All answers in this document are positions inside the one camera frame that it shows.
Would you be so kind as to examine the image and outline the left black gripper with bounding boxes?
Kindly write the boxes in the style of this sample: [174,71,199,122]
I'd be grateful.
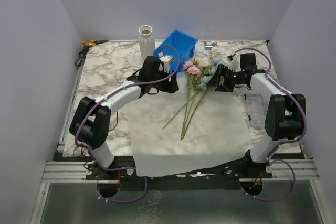
[150,67,179,93]

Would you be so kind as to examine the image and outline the blue flower stem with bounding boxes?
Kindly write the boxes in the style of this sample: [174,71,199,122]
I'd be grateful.
[180,55,226,141]

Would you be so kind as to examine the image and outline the cream rose stem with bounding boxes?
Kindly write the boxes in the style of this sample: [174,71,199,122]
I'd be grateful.
[196,59,213,77]

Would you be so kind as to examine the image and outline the pink rose stem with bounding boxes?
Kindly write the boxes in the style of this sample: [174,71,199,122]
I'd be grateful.
[162,60,205,139]

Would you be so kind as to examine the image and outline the blue plastic bin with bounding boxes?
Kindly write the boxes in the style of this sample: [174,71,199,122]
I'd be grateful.
[153,29,198,72]

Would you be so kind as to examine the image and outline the white ribbed ceramic vase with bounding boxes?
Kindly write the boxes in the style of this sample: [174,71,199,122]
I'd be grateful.
[138,25,155,60]

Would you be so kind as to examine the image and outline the white wrapping paper sheet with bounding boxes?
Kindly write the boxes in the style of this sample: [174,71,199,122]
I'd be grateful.
[127,87,253,177]

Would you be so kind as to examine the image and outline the brown ribbon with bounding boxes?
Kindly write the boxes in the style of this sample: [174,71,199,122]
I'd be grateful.
[73,111,119,157]

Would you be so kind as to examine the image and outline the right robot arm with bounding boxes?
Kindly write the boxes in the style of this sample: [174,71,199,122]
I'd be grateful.
[205,48,307,178]

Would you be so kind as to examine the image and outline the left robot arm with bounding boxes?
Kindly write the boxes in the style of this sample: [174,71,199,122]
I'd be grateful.
[69,55,180,179]

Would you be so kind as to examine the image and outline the small white cylinder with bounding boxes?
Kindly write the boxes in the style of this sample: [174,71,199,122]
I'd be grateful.
[211,47,222,55]

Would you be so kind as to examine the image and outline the clear plastic organizer box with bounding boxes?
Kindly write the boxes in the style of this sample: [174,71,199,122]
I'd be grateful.
[244,93,268,129]

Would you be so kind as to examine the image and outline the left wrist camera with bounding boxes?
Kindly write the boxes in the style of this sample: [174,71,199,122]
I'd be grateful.
[158,52,174,72]

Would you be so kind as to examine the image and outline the metal bracket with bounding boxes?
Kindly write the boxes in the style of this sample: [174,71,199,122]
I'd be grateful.
[204,41,218,51]

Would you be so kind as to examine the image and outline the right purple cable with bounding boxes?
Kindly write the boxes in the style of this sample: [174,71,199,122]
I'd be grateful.
[232,48,308,202]

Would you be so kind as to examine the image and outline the purple cable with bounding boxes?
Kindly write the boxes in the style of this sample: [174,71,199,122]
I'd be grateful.
[232,48,308,202]
[75,45,182,204]

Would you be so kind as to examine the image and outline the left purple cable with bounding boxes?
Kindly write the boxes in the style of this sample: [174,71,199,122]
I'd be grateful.
[75,45,182,204]

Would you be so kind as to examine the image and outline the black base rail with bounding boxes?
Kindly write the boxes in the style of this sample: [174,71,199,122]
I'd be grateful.
[54,153,272,192]

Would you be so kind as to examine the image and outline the yellow handled pliers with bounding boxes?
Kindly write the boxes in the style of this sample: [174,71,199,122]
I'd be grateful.
[82,40,108,48]

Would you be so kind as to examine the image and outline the aluminium frame rail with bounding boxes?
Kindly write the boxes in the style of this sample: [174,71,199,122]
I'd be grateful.
[40,161,99,184]

